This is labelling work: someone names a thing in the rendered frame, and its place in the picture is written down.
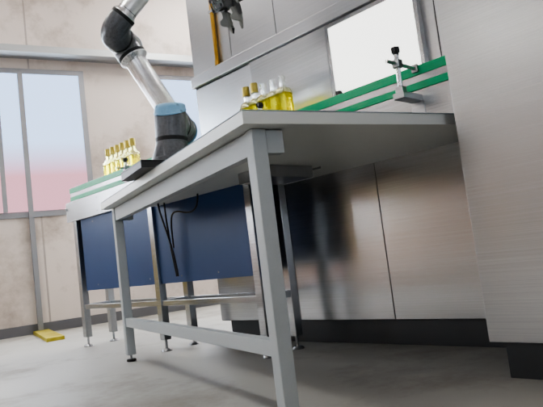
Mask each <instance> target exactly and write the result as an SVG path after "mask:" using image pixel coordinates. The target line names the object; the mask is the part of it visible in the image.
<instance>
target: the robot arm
mask: <svg viewBox="0 0 543 407"><path fill-rule="evenodd" d="M148 1H149V0H122V1H121V2H120V4H119V5H118V6H113V7H112V9H111V10H110V11H109V13H108V14H107V16H106V18H105V20H104V21H103V24H102V27H101V31H100V36H101V40H102V42H103V44H104V45H105V46H106V47H107V48H108V49H109V50H110V51H111V52H112V53H113V54H114V56H115V57H116V59H117V60H118V62H119V63H120V65H121V66H122V67H123V68H125V69H128V71H129V72H130V73H131V74H132V76H133V78H134V79H135V81H136V82H137V84H138V86H139V87H140V88H141V90H142V92H143V93H144V95H145V97H146V98H147V99H148V100H149V103H150V104H151V106H152V107H153V109H154V127H155V141H156V146H155V150H154V155H153V158H152V160H166V159H167V158H169V157H171V156H172V155H174V154H175V153H177V152H178V151H180V150H181V149H183V148H184V147H186V146H187V145H189V144H191V143H192V142H193V141H194V140H195V138H196V136H197V127H196V123H195V122H194V121H193V120H192V119H191V118H190V116H189V115H188V113H187V112H186V110H187V109H186V106H185V104H184V103H176V102H175V101H174V100H173V98H172V97H171V95H170V93H169V92H168V90H167V89H166V87H165V86H164V84H163V83H162V81H161V79H160V78H159V76H158V75H157V74H156V72H155V71H154V69H153V67H152V66H151V64H150V63H149V62H148V60H147V59H146V55H147V52H146V50H145V48H144V47H143V45H142V42H141V40H140V39H139V37H138V36H137V35H135V34H134V33H133V31H132V30H131V29H132V27H133V25H134V24H135V18H136V17H137V16H138V15H139V13H140V12H141V10H142V9H143V8H144V7H145V5H146V4H147V2H148ZM240 1H242V0H208V3H209V5H210V7H211V3H212V5H213V9H214V10H213V9H212V7H211V10H212V12H213V13H215V12H221V14H222V20H221V21H220V25H221V26H222V27H227V28H228V29H229V30H230V31H231V32H232V34H234V29H235V28H234V25H233V22H232V19H233V20H237V21H238V22H239V24H240V26H241V28H242V29H243V17H242V8H241V5H240V3H239V2H240ZM229 9H231V11H232V14H231V13H229V12H228V10H229Z"/></svg>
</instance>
